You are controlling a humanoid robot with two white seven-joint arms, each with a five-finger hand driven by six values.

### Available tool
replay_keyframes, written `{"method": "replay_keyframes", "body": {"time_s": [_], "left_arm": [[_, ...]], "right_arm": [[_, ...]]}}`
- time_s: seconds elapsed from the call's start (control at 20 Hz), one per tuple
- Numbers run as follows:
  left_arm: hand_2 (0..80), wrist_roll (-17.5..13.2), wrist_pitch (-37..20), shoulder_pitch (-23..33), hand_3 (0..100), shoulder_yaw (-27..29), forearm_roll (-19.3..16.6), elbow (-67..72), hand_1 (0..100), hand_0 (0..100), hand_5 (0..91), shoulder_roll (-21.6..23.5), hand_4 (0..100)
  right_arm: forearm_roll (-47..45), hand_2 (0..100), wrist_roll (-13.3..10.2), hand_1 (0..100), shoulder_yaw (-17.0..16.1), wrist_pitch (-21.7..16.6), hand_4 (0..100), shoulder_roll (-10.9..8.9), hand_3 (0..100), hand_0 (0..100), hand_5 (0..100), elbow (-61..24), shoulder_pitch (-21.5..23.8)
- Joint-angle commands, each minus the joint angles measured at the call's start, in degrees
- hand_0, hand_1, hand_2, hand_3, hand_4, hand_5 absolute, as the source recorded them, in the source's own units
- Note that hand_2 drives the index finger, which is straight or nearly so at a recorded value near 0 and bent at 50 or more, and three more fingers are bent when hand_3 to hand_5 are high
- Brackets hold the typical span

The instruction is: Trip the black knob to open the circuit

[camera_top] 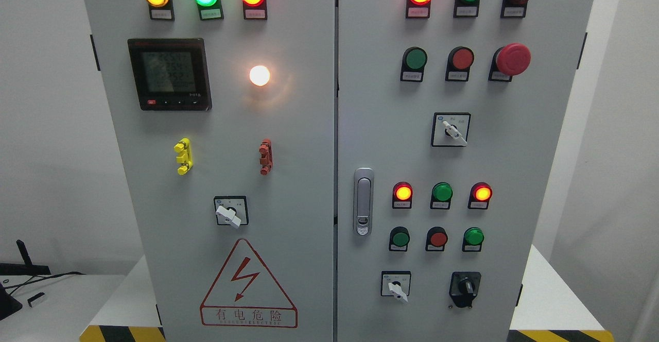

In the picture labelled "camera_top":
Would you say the grey cabinet door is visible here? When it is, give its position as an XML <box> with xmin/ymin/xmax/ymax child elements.
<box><xmin>84</xmin><ymin>0</ymin><xmax>335</xmax><ymax>341</ymax></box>
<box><xmin>337</xmin><ymin>0</ymin><xmax>593</xmax><ymax>341</ymax></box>

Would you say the red push button upper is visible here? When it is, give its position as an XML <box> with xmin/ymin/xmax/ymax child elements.
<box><xmin>445</xmin><ymin>46</ymin><xmax>475</xmax><ymax>82</ymax></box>

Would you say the small black white adapter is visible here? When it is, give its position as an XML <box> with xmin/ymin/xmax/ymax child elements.
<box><xmin>27</xmin><ymin>292</ymin><xmax>46</xmax><ymax>307</ymax></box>

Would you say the black digital power meter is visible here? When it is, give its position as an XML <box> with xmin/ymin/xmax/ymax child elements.
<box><xmin>127</xmin><ymin>38</ymin><xmax>212</xmax><ymax>111</ymax></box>

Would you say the red push button lower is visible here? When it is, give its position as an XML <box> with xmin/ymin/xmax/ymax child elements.
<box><xmin>425</xmin><ymin>227</ymin><xmax>448</xmax><ymax>251</ymax></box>

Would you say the white table left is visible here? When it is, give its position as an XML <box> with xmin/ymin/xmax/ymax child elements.
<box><xmin>1</xmin><ymin>275</ymin><xmax>125</xmax><ymax>341</ymax></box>

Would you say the red terminal clip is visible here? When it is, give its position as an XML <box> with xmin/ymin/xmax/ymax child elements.
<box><xmin>258</xmin><ymin>138</ymin><xmax>273</xmax><ymax>176</ymax></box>

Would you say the green push button lower left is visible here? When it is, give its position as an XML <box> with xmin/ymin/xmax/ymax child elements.
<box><xmin>388</xmin><ymin>226</ymin><xmax>410</xmax><ymax>251</ymax></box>

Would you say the yellow black hazard tape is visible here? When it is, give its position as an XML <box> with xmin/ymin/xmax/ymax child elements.
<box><xmin>79</xmin><ymin>325</ymin><xmax>166</xmax><ymax>341</ymax></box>
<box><xmin>507</xmin><ymin>330</ymin><xmax>614</xmax><ymax>342</ymax></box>

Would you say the green push button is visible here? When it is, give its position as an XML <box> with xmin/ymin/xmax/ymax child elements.
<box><xmin>400</xmin><ymin>46</ymin><xmax>428</xmax><ymax>83</ymax></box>
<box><xmin>388</xmin><ymin>226</ymin><xmax>410</xmax><ymax>251</ymax></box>
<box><xmin>462</xmin><ymin>227</ymin><xmax>484</xmax><ymax>252</ymax></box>

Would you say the silver door handle lock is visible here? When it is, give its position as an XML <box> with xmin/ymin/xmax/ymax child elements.
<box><xmin>353</xmin><ymin>167</ymin><xmax>374</xmax><ymax>236</ymax></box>

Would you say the red emergency stop button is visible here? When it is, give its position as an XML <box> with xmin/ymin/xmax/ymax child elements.
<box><xmin>488</xmin><ymin>42</ymin><xmax>531</xmax><ymax>83</ymax></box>

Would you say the black rotary knob switch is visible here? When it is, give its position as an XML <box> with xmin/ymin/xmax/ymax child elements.
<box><xmin>449</xmin><ymin>271</ymin><xmax>481</xmax><ymax>307</ymax></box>

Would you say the white selector switch left door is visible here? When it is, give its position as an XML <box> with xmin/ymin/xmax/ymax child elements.
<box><xmin>213</xmin><ymin>196</ymin><xmax>249</xmax><ymax>229</ymax></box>

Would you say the red indicator lower right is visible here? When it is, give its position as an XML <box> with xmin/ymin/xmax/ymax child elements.
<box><xmin>467</xmin><ymin>182</ymin><xmax>493</xmax><ymax>209</ymax></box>

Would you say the yellow indicator light top left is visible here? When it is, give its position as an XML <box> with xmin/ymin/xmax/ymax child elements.
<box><xmin>146</xmin><ymin>0</ymin><xmax>175</xmax><ymax>21</ymax></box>

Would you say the green lit indicator light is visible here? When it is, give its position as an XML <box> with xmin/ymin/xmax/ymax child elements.
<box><xmin>195</xmin><ymin>0</ymin><xmax>224</xmax><ymax>21</ymax></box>

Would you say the green push button upper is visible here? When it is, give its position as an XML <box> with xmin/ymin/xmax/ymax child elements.
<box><xmin>400</xmin><ymin>46</ymin><xmax>428</xmax><ymax>83</ymax></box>

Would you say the green indicator lower middle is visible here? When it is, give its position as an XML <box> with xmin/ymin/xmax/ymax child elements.
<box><xmin>430</xmin><ymin>182</ymin><xmax>454</xmax><ymax>209</ymax></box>

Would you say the black cable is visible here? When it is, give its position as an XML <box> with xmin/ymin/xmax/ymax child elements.
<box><xmin>0</xmin><ymin>271</ymin><xmax>84</xmax><ymax>297</ymax></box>

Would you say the red-yellow indicator light left door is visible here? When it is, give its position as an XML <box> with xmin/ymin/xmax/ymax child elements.
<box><xmin>242</xmin><ymin>0</ymin><xmax>268</xmax><ymax>20</ymax></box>

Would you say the red push button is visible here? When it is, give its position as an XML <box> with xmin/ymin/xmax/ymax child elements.
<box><xmin>425</xmin><ymin>227</ymin><xmax>448</xmax><ymax>251</ymax></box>
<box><xmin>445</xmin><ymin>46</ymin><xmax>475</xmax><ymax>82</ymax></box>

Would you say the white table right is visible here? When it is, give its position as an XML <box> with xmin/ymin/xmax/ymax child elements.
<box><xmin>510</xmin><ymin>247</ymin><xmax>605</xmax><ymax>330</ymax></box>

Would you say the white selector switch lower right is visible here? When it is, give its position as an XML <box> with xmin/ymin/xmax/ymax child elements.
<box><xmin>380</xmin><ymin>271</ymin><xmax>411</xmax><ymax>303</ymax></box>

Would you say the red lit indicator lower left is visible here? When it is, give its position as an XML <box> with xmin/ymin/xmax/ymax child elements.
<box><xmin>392</xmin><ymin>181</ymin><xmax>413</xmax><ymax>209</ymax></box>

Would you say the yellow black hazard tape right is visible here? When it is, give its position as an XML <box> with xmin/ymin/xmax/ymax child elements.
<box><xmin>507</xmin><ymin>330</ymin><xmax>614</xmax><ymax>342</ymax></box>

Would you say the red electric hazard sticker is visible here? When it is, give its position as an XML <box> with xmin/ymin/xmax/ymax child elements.
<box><xmin>199</xmin><ymin>238</ymin><xmax>298</xmax><ymax>328</ymax></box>

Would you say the yellow black hazard tape left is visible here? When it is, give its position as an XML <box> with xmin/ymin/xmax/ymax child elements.
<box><xmin>79</xmin><ymin>325</ymin><xmax>166</xmax><ymax>341</ymax></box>

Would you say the grey cabinet right door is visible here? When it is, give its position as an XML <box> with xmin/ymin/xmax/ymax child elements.
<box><xmin>337</xmin><ymin>0</ymin><xmax>593</xmax><ymax>341</ymax></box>

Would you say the white selector switch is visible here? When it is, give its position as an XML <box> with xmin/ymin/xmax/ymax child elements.
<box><xmin>431</xmin><ymin>112</ymin><xmax>471</xmax><ymax>147</ymax></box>
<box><xmin>380</xmin><ymin>271</ymin><xmax>411</xmax><ymax>303</ymax></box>

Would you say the black stand device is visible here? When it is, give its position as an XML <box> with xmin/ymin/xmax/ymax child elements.
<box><xmin>0</xmin><ymin>240</ymin><xmax>51</xmax><ymax>320</ymax></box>

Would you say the green push button lower right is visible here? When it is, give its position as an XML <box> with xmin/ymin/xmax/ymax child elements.
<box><xmin>462</xmin><ymin>227</ymin><xmax>484</xmax><ymax>252</ymax></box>

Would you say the white table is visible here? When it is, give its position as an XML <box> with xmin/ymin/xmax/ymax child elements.
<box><xmin>510</xmin><ymin>247</ymin><xmax>605</xmax><ymax>330</ymax></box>
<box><xmin>1</xmin><ymin>275</ymin><xmax>125</xmax><ymax>341</ymax></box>

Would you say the grey cabinet left door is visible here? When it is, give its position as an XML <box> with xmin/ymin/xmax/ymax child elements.
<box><xmin>84</xmin><ymin>0</ymin><xmax>335</xmax><ymax>341</ymax></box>

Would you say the white glowing lamp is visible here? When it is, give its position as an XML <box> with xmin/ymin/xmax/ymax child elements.
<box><xmin>249</xmin><ymin>65</ymin><xmax>271</xmax><ymax>87</ymax></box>

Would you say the yellow terminal clip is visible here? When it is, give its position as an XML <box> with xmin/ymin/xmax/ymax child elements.
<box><xmin>174</xmin><ymin>138</ymin><xmax>194</xmax><ymax>176</ymax></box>

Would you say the white selector switch upper right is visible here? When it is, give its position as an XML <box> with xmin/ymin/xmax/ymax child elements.
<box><xmin>431</xmin><ymin>112</ymin><xmax>471</xmax><ymax>147</ymax></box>

